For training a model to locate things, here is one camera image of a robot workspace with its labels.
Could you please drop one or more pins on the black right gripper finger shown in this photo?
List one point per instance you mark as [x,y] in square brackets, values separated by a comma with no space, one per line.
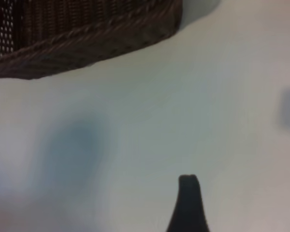
[188,207]

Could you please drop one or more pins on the dark brown wicker basket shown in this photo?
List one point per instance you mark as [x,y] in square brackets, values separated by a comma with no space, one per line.
[87,36]

